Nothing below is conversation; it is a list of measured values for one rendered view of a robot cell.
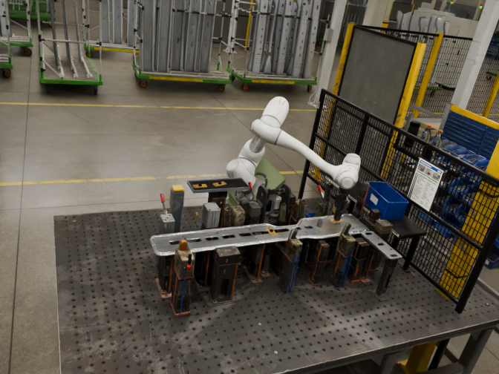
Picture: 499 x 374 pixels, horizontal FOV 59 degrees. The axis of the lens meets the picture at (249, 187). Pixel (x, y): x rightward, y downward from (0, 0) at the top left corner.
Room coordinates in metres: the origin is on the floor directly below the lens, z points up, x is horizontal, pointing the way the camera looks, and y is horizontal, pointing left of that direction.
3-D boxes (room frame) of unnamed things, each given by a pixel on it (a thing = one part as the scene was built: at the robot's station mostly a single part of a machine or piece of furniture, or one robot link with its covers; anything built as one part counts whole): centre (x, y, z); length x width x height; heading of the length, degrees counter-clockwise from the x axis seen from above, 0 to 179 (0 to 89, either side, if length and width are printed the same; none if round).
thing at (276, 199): (2.51, -0.16, 0.94); 0.18 x 0.13 x 0.49; 118
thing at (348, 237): (2.29, -0.63, 0.87); 0.12 x 0.09 x 0.35; 28
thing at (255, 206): (2.44, -0.05, 0.89); 0.13 x 0.11 x 0.38; 28
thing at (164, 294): (1.99, 0.39, 0.84); 0.18 x 0.06 x 0.29; 28
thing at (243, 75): (10.46, -0.10, 0.88); 1.91 x 1.01 x 1.76; 119
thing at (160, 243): (2.27, -0.16, 1.00); 1.38 x 0.22 x 0.02; 118
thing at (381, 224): (2.51, -0.88, 0.88); 0.08 x 0.08 x 0.36; 28
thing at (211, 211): (2.28, 0.20, 0.90); 0.13 x 0.10 x 0.41; 28
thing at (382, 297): (2.24, -0.90, 0.84); 0.11 x 0.06 x 0.29; 28
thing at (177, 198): (2.35, 0.42, 0.92); 0.08 x 0.08 x 0.44; 28
